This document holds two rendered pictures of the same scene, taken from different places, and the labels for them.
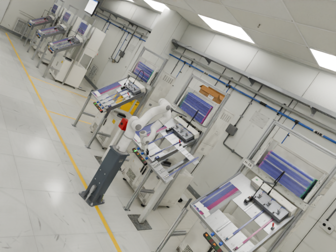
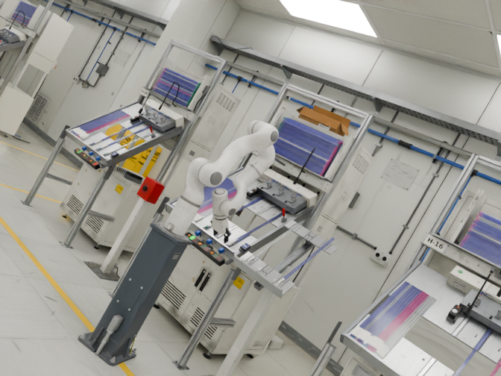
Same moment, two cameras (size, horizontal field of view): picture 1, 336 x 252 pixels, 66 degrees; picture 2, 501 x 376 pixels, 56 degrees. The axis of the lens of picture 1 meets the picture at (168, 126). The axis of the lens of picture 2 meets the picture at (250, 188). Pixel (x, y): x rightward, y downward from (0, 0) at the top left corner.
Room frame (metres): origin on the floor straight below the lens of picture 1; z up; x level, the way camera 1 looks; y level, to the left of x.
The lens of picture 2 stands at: (0.35, 0.39, 1.16)
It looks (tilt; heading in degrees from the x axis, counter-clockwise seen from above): 1 degrees down; 353
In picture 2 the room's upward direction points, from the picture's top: 30 degrees clockwise
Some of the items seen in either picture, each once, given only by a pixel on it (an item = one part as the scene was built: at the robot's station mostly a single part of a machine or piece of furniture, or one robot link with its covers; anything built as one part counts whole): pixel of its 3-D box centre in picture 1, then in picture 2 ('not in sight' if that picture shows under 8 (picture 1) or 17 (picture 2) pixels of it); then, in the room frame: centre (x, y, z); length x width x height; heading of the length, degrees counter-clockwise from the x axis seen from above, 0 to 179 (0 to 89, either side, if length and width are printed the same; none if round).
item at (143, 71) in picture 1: (134, 101); (156, 148); (4.75, 0.78, 0.95); 1.35 x 0.82 x 1.90; 136
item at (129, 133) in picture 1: (132, 126); (197, 180); (2.85, 0.34, 1.00); 0.19 x 0.12 x 0.24; 32
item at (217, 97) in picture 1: (214, 94); (331, 121); (3.89, -0.34, 1.82); 0.68 x 0.30 x 0.20; 46
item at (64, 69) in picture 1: (77, 50); (13, 58); (6.96, 3.15, 0.95); 1.36 x 0.82 x 1.90; 136
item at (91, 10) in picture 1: (93, 8); not in sight; (6.86, 3.25, 2.10); 0.58 x 0.14 x 0.41; 46
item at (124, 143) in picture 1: (124, 143); (180, 217); (2.82, 0.32, 0.79); 0.19 x 0.19 x 0.18
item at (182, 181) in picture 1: (156, 176); (224, 295); (3.73, -0.26, 0.31); 0.70 x 0.65 x 0.62; 46
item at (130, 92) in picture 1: (118, 111); (124, 169); (4.59, 0.91, 0.66); 1.01 x 0.73 x 1.31; 136
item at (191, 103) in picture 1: (197, 108); (306, 147); (3.60, -0.21, 1.52); 0.51 x 0.13 x 0.27; 46
